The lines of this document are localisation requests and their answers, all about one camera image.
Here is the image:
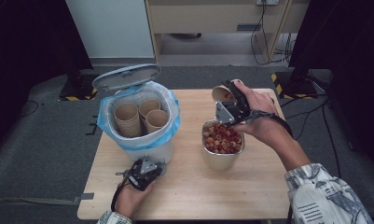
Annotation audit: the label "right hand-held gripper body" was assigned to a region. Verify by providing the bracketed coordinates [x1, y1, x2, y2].
[215, 98, 253, 126]

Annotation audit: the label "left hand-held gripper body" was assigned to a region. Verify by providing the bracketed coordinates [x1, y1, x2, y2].
[116, 154, 164, 191]

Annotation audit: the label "brown paper cup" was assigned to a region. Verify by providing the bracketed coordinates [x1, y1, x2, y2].
[212, 78, 245, 105]

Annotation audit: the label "metal food container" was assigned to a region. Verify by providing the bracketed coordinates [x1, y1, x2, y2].
[201, 119, 245, 172]

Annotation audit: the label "white pedal trash can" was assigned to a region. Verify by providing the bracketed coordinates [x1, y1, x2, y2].
[91, 63, 182, 175]

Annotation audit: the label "person's left hand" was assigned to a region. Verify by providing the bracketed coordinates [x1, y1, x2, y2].
[115, 181, 155, 219]

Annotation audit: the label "person's right hand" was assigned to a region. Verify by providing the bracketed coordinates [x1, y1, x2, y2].
[234, 80, 293, 148]

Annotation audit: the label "heap of red beige food rings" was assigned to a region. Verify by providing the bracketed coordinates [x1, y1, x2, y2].
[202, 123, 243, 154]

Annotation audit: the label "blue trash bag liner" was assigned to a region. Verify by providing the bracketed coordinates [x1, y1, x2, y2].
[96, 81, 182, 152]

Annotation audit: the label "stacked brown paper cups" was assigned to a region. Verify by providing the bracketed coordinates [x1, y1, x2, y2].
[113, 102, 142, 138]
[138, 98, 161, 119]
[145, 109, 170, 134]

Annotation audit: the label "black stand base striped tape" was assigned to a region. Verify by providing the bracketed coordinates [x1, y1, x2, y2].
[270, 71, 319, 100]
[58, 74, 99, 102]

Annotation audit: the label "grey tape strip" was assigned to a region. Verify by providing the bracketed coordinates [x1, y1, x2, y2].
[72, 192, 95, 204]

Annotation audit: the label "black tape marks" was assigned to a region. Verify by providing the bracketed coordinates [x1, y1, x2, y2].
[85, 115, 99, 136]

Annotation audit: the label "light wooden desk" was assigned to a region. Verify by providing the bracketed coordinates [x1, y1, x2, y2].
[144, 0, 310, 64]

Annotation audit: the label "white power strip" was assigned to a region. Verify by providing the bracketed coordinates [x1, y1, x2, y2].
[256, 0, 280, 7]

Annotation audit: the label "black curtain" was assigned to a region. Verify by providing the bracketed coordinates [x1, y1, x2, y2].
[288, 0, 374, 175]
[0, 0, 94, 157]

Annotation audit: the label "white cabinet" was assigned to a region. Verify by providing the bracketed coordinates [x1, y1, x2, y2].
[65, 0, 155, 59]

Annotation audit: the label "black right gripper wrist strap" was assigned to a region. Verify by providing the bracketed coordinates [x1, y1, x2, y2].
[249, 109, 295, 138]

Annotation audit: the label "black gripper wrist strap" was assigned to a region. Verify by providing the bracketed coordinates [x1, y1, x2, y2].
[110, 178, 130, 213]
[249, 109, 295, 138]

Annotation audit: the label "black left gripper wrist strap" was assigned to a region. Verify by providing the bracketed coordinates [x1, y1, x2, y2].
[110, 178, 130, 213]

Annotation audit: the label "black hanging cable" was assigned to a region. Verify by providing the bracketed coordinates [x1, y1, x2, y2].
[250, 0, 290, 66]

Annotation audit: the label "black floor cable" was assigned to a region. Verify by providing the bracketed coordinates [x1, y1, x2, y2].
[321, 96, 344, 180]
[15, 100, 40, 120]

